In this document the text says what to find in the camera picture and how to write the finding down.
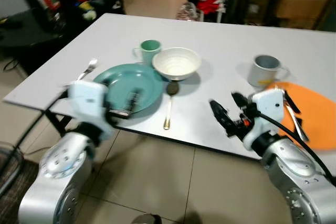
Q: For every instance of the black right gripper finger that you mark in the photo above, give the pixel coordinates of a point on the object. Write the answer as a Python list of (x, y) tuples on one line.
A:
[(219, 116), (240, 100)]

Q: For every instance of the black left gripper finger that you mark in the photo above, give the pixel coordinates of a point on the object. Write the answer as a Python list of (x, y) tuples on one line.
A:
[(121, 113), (135, 99)]

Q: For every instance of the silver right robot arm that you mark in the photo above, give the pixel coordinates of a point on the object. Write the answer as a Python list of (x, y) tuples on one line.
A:
[(294, 179)]

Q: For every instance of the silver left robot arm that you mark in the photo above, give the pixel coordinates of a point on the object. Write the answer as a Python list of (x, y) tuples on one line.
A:
[(60, 174)]

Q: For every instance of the teal round plate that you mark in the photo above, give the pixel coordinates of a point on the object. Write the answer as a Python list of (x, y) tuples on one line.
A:
[(123, 80)]

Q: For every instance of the grey ceramic mug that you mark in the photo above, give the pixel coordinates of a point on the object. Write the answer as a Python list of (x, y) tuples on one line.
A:
[(264, 72)]

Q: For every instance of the gold metal spoon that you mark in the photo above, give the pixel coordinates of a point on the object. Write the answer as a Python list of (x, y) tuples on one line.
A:
[(172, 88)]

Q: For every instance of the small silver fork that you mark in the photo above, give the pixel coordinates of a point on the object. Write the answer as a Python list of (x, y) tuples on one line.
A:
[(88, 68)]

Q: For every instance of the green ceramic mug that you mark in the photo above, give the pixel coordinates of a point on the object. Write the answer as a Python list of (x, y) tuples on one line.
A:
[(148, 51)]

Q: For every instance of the white ribbed bowl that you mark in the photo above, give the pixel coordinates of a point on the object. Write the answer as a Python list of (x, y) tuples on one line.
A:
[(176, 62)]

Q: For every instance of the black table leg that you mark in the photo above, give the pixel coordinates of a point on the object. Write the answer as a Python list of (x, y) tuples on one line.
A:
[(56, 121)]

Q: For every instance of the orange round plate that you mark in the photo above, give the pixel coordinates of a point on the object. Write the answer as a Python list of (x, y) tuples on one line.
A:
[(317, 114)]

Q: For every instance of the red cloth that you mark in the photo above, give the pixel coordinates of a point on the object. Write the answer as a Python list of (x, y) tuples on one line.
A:
[(210, 4)]

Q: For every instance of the clear plastic bag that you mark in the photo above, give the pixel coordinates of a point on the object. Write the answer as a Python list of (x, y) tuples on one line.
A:
[(187, 12)]

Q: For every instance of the red black plush toy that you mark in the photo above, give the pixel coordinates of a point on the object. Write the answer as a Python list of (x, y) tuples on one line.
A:
[(97, 1)]

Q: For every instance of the dark robot foot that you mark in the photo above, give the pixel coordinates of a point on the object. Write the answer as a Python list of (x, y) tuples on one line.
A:
[(147, 219)]

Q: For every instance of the brown cardboard box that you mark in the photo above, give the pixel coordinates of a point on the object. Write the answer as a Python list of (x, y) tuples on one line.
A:
[(302, 10)]

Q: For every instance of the black side table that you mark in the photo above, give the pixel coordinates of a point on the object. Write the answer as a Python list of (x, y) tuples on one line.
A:
[(23, 32)]

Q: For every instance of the clear bottle with red label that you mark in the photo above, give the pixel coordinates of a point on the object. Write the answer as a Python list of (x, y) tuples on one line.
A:
[(48, 1)]

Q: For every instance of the grey woven floor mat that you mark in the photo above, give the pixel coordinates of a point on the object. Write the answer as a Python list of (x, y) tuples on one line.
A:
[(16, 182)]

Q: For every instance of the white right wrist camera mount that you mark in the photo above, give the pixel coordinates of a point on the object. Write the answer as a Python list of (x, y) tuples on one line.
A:
[(266, 109)]

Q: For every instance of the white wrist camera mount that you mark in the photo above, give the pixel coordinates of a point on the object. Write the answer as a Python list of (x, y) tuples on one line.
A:
[(266, 109), (87, 102)]

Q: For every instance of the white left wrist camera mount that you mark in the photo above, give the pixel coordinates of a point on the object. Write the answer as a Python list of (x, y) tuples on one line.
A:
[(87, 102)]

